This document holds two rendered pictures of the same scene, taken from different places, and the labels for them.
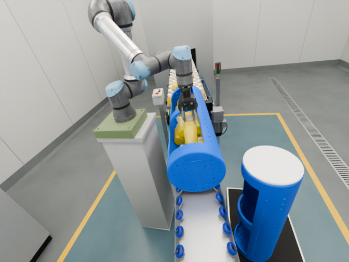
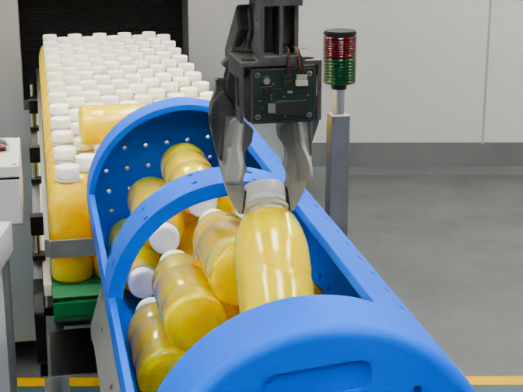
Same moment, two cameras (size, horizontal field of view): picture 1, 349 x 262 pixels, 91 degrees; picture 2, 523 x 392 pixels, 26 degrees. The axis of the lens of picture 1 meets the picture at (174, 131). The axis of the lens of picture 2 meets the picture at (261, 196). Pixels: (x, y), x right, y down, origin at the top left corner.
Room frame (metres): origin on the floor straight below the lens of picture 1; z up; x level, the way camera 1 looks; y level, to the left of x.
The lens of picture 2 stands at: (-0.17, 0.21, 1.57)
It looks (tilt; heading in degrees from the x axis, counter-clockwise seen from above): 17 degrees down; 343
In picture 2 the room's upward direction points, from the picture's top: straight up
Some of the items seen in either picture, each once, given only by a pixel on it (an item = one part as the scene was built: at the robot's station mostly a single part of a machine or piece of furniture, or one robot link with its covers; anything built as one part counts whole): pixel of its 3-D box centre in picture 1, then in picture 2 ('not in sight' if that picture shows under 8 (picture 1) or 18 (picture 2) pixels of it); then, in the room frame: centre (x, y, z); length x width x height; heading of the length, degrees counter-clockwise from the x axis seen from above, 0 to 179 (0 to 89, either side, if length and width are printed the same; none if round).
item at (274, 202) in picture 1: (259, 211); not in sight; (0.61, -0.47, 0.59); 0.28 x 0.28 x 0.88
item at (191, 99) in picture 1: (186, 96); (270, 50); (0.77, -0.09, 1.41); 0.09 x 0.08 x 0.12; 174
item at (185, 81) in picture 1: (185, 78); not in sight; (0.77, -0.09, 1.49); 0.08 x 0.08 x 0.05
